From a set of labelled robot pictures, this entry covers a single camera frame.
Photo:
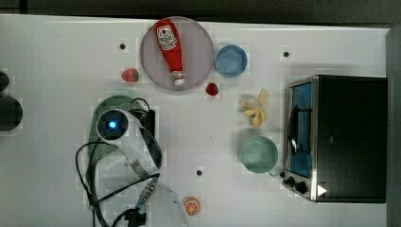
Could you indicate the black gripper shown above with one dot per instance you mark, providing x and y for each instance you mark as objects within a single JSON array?
[{"x": 147, "y": 119}]

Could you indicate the green oval strainer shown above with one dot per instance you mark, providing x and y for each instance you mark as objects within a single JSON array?
[{"x": 125, "y": 103}]

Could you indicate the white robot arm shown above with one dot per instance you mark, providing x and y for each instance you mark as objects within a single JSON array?
[{"x": 125, "y": 182}]

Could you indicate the pale red strawberry toy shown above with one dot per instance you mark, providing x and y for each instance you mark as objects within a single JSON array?
[{"x": 130, "y": 75}]

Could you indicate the dark red strawberry toy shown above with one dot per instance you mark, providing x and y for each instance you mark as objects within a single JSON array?
[{"x": 211, "y": 89}]

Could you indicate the grey round plate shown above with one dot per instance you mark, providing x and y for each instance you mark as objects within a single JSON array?
[{"x": 198, "y": 54}]

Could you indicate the red ketchup bottle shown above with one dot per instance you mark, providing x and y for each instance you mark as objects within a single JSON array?
[{"x": 169, "y": 42}]

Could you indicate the orange slice toy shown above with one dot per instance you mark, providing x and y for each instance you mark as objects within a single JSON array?
[{"x": 192, "y": 206}]

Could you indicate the blue bowl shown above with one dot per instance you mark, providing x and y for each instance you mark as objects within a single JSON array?
[{"x": 231, "y": 61}]

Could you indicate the yellow banana peel toy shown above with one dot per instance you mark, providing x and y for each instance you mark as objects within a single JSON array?
[{"x": 254, "y": 109}]

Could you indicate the green mug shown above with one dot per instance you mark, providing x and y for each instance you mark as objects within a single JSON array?
[{"x": 259, "y": 155}]

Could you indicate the black cylinder container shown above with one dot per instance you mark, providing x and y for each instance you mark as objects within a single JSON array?
[{"x": 11, "y": 110}]

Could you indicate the black toaster oven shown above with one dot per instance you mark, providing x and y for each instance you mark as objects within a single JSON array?
[{"x": 336, "y": 139}]

